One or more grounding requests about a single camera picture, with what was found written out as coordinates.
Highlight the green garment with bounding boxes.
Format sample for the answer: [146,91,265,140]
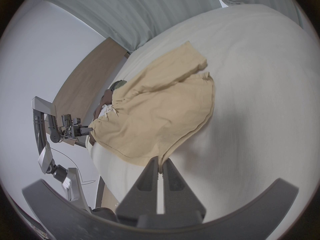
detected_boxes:
[111,80,128,91]

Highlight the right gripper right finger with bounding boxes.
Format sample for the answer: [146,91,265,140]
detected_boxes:
[162,158,208,221]

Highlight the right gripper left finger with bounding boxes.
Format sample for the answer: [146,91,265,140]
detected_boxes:
[115,156,160,228]

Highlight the bed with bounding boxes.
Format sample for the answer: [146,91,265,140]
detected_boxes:
[51,3,320,224]

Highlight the beige shorts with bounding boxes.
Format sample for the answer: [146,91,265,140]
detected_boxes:
[87,41,215,174]

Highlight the brown garment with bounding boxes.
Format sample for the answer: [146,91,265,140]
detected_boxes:
[89,88,116,146]

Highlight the black cable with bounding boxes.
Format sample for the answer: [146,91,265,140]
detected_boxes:
[50,148,97,184]

